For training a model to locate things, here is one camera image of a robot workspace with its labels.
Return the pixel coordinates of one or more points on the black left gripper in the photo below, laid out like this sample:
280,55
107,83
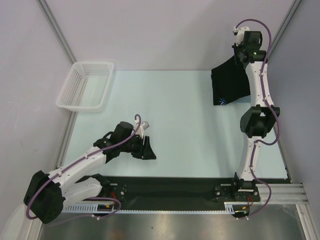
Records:
144,151

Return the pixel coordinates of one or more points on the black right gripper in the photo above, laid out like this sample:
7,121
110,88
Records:
238,53

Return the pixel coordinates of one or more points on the black t shirt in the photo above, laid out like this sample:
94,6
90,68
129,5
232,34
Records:
229,83

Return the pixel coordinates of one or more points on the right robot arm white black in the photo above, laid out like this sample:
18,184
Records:
257,121

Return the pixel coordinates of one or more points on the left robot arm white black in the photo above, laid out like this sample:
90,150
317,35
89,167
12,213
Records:
64,178

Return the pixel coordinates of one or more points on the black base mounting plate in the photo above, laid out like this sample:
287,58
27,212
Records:
170,204

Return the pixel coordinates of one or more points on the white plastic basket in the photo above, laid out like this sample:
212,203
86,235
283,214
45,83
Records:
87,87

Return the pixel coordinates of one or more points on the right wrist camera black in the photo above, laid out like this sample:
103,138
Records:
246,38

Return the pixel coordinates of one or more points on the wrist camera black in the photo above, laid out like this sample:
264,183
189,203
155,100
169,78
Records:
246,38
124,132

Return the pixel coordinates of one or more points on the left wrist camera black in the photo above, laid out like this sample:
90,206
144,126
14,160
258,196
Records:
124,132

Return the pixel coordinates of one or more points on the right aluminium corner post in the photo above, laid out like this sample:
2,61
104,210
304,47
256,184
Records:
284,26

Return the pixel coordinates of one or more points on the aluminium corner post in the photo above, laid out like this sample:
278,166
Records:
284,26
54,25

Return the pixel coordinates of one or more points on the white slotted cable duct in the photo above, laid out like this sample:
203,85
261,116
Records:
106,208

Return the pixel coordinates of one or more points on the aluminium frame rail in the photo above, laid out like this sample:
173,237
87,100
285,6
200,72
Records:
282,192

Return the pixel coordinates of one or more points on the left aluminium corner post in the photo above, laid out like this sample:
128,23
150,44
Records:
54,25

